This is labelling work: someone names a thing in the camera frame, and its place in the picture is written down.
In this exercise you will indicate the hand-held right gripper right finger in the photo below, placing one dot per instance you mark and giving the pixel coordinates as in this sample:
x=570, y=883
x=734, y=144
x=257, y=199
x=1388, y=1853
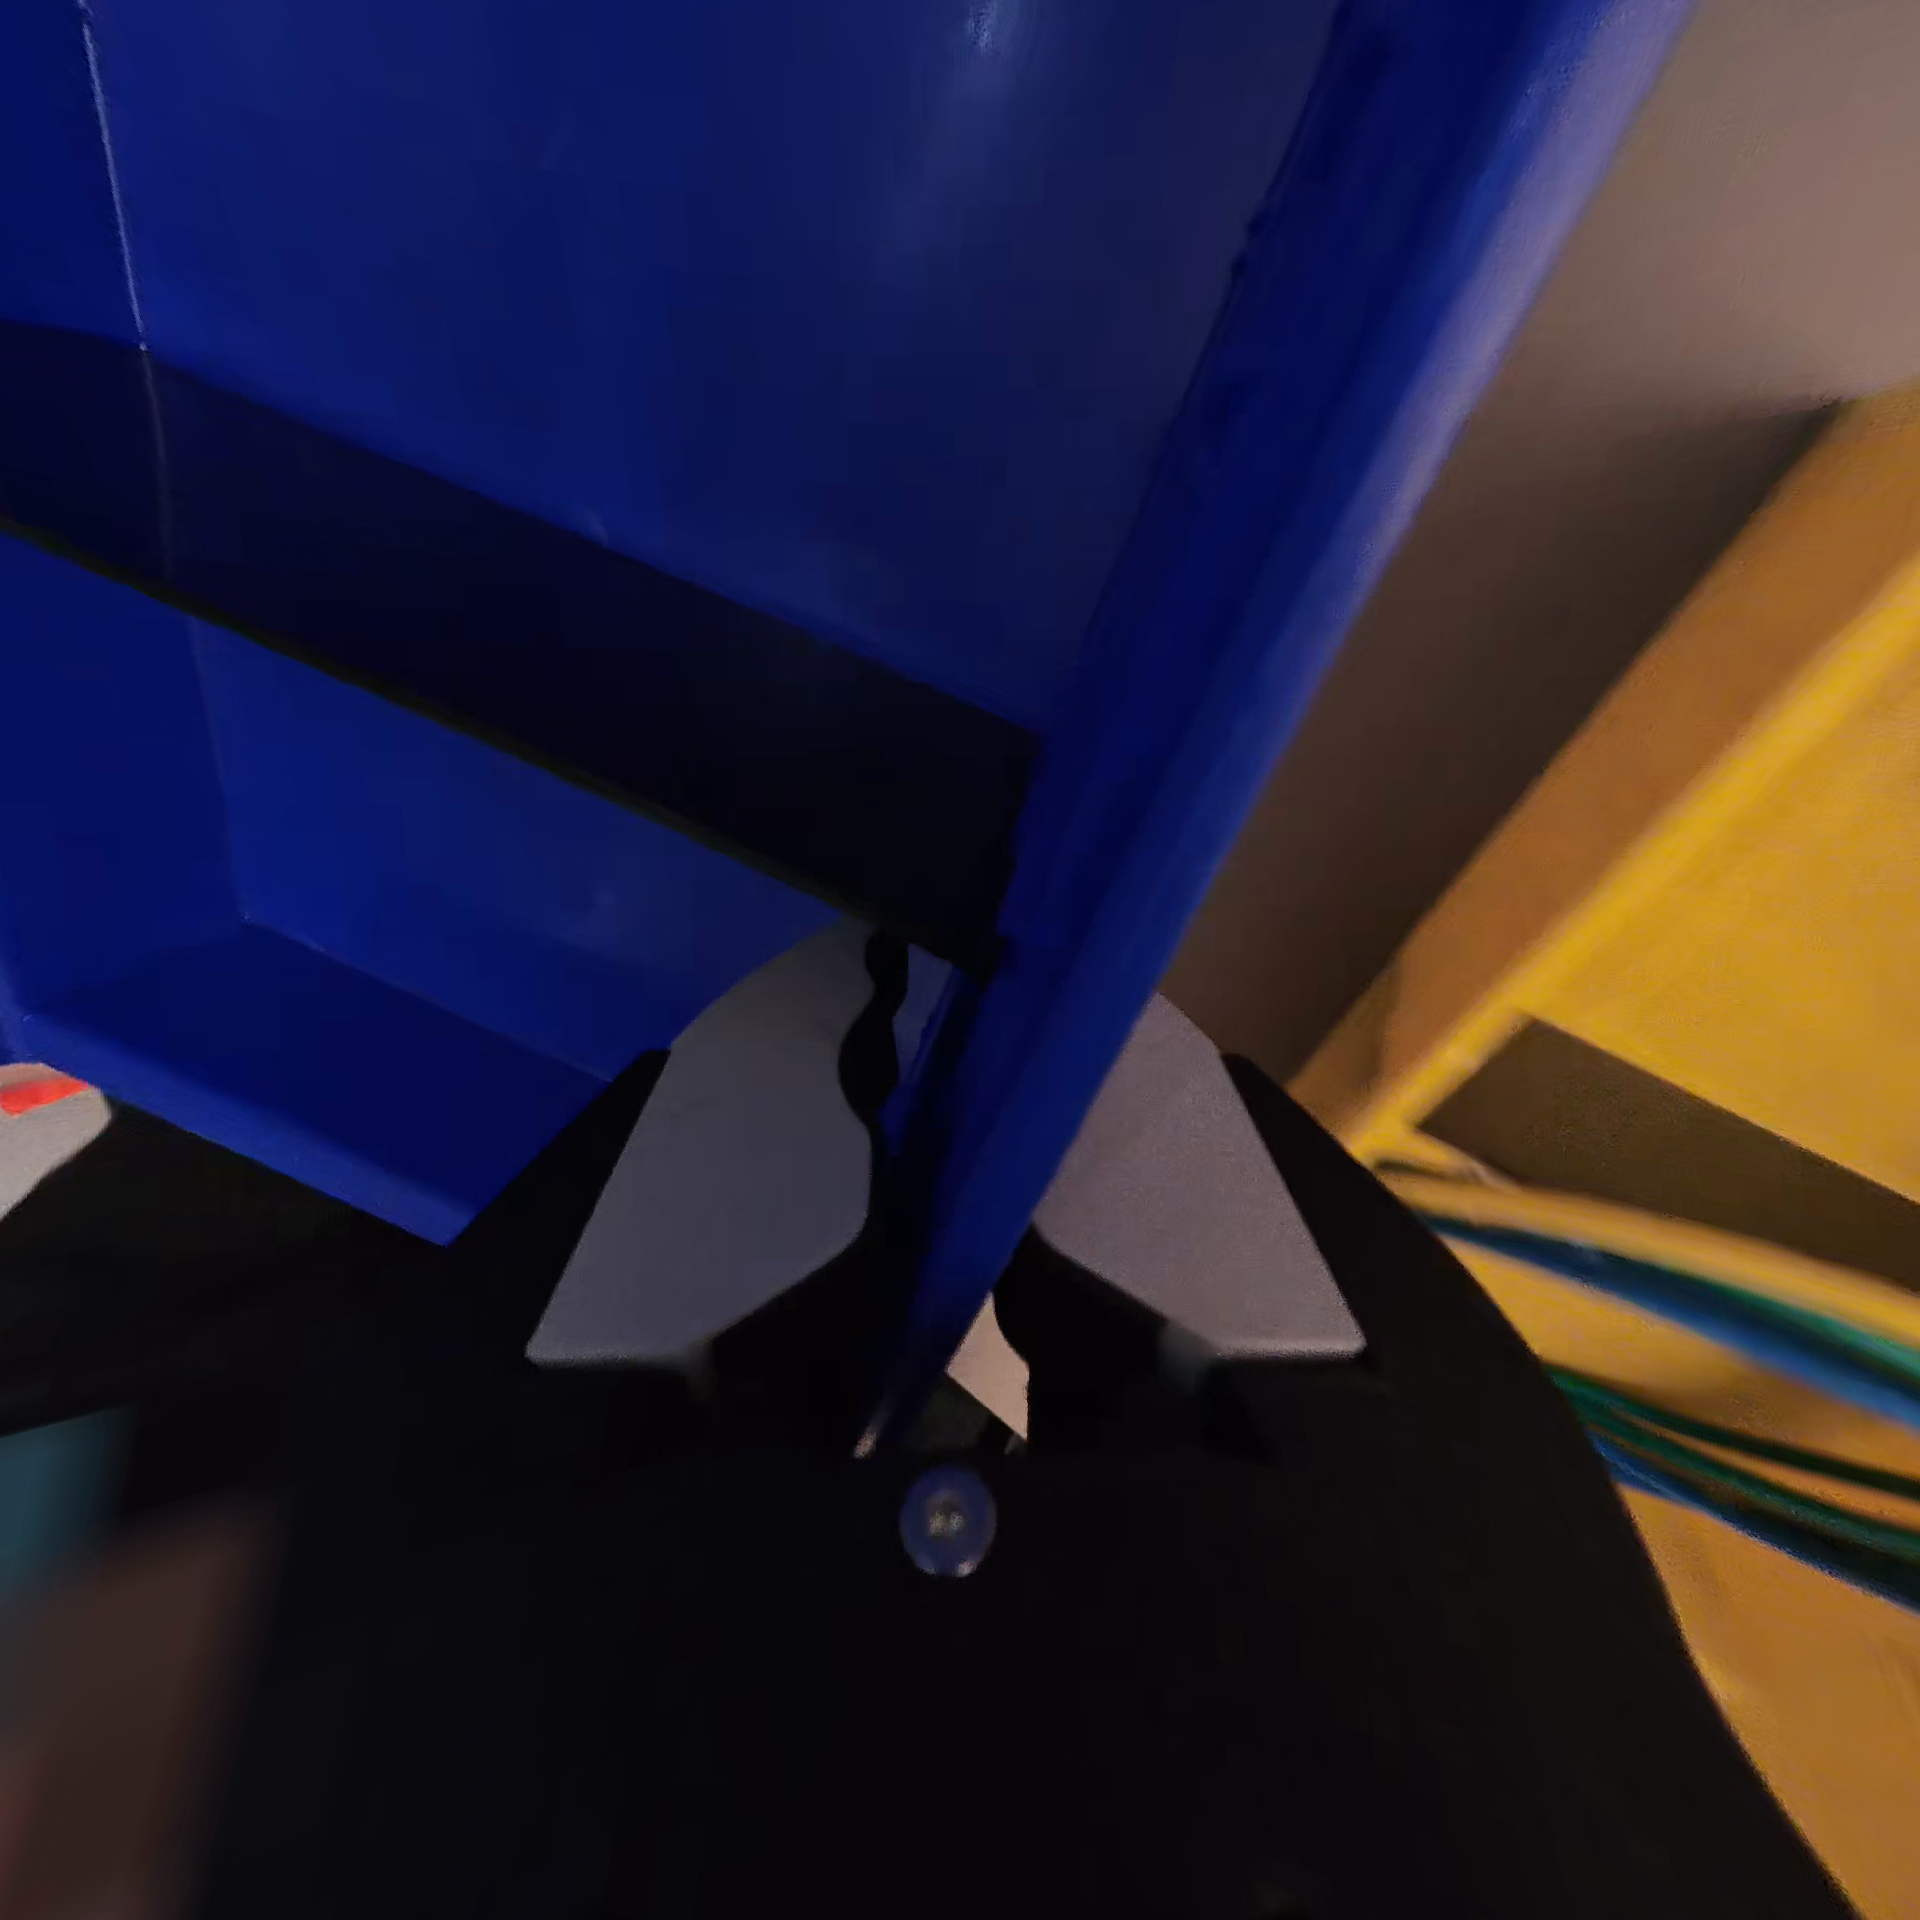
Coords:
x=1202, y=1214

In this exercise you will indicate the yellow plastic bin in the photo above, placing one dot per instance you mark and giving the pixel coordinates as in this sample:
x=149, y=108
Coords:
x=1725, y=932

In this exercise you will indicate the blue plastic bin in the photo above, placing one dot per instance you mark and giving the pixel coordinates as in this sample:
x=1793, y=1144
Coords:
x=599, y=301

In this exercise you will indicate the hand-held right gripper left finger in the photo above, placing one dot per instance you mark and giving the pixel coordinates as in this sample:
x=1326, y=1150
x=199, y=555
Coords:
x=706, y=1200

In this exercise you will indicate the red tape strip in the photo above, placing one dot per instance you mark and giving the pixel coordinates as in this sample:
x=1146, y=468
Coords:
x=38, y=1093

